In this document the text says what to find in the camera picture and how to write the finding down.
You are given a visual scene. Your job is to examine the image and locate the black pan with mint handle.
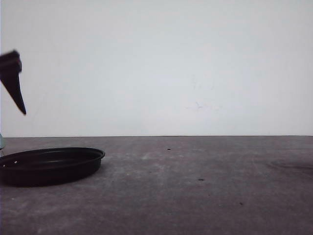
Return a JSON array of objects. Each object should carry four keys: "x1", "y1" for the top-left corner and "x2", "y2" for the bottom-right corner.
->
[{"x1": 0, "y1": 137, "x2": 106, "y2": 188}]

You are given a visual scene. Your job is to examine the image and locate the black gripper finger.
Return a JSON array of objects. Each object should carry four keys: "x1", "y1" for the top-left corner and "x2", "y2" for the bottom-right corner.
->
[{"x1": 0, "y1": 50, "x2": 26, "y2": 115}]

